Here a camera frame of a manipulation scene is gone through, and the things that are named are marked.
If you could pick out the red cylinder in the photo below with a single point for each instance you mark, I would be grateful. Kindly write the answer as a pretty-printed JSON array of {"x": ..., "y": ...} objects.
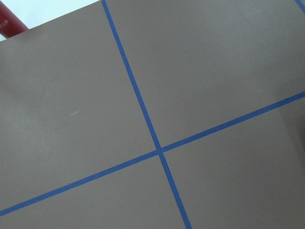
[{"x": 10, "y": 24}]

